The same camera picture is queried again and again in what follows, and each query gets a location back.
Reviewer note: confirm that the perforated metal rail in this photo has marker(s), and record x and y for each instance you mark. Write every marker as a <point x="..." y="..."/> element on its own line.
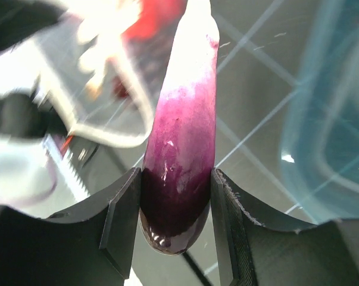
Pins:
<point x="71" y="177"/>

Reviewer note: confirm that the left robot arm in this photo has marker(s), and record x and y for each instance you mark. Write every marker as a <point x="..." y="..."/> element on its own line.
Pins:
<point x="20" y="117"/>

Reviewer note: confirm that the purple eggplant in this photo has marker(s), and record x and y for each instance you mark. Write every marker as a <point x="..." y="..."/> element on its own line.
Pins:
<point x="180" y="152"/>

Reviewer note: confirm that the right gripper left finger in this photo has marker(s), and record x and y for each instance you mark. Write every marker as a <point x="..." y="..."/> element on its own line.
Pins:
<point x="89" y="243"/>

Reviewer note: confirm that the blue plastic basket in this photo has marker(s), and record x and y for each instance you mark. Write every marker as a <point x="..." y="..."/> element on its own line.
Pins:
<point x="320" y="139"/>

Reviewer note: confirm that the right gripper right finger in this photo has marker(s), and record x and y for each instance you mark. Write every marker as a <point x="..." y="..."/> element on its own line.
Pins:
<point x="259" y="245"/>

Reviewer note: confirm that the red tomato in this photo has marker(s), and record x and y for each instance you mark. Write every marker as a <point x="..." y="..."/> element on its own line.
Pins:
<point x="154" y="15"/>

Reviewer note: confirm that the clear dotted zip bag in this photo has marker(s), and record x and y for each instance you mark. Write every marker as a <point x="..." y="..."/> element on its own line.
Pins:
<point x="72" y="54"/>

